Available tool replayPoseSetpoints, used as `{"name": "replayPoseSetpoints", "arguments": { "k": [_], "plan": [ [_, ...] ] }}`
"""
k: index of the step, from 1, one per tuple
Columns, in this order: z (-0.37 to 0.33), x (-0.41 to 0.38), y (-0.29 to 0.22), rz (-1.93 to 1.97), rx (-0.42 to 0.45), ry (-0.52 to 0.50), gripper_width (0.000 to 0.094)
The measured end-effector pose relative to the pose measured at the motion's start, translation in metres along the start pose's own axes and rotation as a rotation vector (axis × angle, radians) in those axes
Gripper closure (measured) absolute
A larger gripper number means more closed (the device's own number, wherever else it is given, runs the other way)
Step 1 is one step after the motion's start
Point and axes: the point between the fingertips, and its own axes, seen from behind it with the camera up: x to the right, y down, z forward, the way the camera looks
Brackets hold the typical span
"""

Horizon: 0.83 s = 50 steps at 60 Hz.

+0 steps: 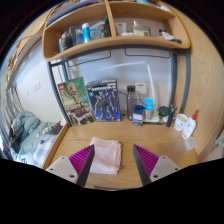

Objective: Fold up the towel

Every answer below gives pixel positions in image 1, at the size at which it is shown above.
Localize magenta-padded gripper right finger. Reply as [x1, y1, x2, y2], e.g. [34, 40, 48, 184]
[132, 143, 182, 187]

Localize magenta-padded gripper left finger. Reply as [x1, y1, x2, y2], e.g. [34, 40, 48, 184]
[45, 143, 96, 188]

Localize pale pink towel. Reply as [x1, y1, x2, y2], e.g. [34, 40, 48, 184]
[89, 136, 123, 176]

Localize small clear plastic container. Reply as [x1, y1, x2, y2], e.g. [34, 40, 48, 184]
[183, 136, 198, 152]

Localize black flat device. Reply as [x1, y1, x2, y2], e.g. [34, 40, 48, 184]
[49, 121, 64, 135]

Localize white red-capped squeeze bottle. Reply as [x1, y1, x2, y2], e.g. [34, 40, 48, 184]
[181, 109, 200, 140]

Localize white mug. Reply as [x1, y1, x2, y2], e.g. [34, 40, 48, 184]
[173, 113, 189, 132]

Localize black cylindrical shaver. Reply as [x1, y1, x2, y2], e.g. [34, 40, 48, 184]
[165, 104, 178, 128]

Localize dark green small container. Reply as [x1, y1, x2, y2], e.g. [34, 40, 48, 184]
[157, 105, 170, 118]

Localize small blue and white box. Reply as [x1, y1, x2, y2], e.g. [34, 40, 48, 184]
[132, 104, 145, 127]

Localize teal quilted blanket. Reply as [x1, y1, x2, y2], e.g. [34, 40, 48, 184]
[10, 110, 51, 141]

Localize light blue card package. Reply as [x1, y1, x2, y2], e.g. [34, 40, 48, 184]
[143, 97, 155, 121]

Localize green tree figure toy box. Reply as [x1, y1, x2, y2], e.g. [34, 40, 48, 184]
[57, 76, 96, 127]

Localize clear dark-capped water bottle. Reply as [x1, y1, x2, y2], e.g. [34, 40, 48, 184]
[126, 85, 139, 122]

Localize blue robot model kit box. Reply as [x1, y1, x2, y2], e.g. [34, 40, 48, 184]
[85, 78, 122, 123]

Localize wooden shelf unit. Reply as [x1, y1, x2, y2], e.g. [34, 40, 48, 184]
[41, 0, 192, 63]

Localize white wall socket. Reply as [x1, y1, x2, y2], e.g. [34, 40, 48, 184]
[134, 81, 148, 95]

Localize white wall switch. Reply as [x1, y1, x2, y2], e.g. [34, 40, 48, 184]
[32, 81, 42, 93]

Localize grey metal desk frame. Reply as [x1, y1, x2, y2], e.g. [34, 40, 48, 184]
[45, 48, 192, 128]

